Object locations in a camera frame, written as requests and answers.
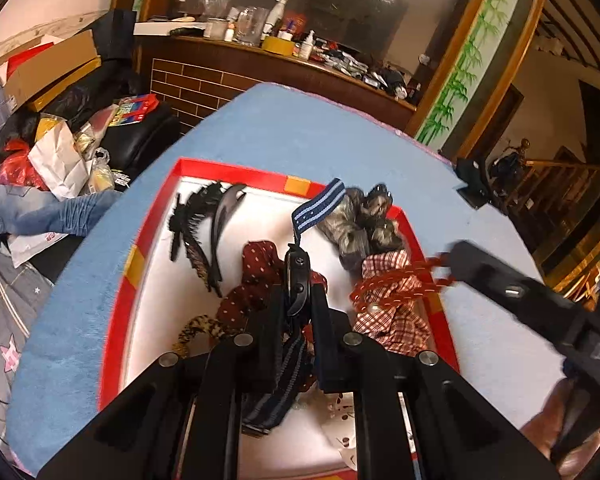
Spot wooden stair railing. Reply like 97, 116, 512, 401
485, 137, 600, 261

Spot white spotted hair bow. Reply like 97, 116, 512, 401
322, 392, 358, 471

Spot wooden counter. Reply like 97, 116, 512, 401
135, 32, 418, 128

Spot red bead bracelet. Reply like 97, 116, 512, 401
349, 255, 456, 313

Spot glass pitcher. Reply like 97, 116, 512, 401
235, 6, 271, 47

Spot bamboo wall painting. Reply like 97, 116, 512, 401
415, 0, 523, 146

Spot person's right hand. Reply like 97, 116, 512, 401
520, 377, 600, 466

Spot white paper bag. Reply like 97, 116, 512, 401
27, 122, 93, 201

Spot leopard print hair tie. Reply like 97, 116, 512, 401
172, 314, 231, 358

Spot red plastic bag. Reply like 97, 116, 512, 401
0, 140, 48, 191

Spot red plaid scrunchie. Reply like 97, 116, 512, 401
352, 250, 431, 356

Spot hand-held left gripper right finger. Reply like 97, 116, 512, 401
307, 282, 561, 480

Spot grey organza scrunchie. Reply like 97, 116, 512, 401
316, 182, 406, 273

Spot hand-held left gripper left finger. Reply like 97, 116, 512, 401
37, 285, 287, 480

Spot blue jeans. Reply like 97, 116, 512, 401
0, 182, 123, 248

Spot cardboard box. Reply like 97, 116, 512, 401
2, 30, 103, 111

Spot black leather sofa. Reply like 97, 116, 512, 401
100, 102, 181, 171

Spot blue striped bow hair clip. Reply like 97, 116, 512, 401
240, 177, 346, 436

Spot black bag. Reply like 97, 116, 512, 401
452, 157, 496, 211

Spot red shallow box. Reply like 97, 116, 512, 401
97, 157, 461, 480

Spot dark red polka-dot scrunchie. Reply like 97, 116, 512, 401
215, 240, 328, 393

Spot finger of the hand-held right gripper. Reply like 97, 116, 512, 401
447, 240, 583, 346

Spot white spray bottle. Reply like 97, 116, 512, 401
265, 0, 292, 41

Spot black claw hair clip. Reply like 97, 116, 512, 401
167, 181, 231, 261

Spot colourful red flat box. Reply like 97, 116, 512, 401
112, 94, 160, 126

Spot brown beaded hair clip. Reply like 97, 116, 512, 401
185, 240, 213, 281

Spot yellow round container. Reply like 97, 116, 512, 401
261, 35, 297, 56

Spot black banana hair clip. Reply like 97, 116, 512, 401
209, 184, 248, 296

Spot yellow plastic bag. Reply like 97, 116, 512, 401
87, 147, 116, 193

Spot white flat box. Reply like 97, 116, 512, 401
132, 20, 208, 37

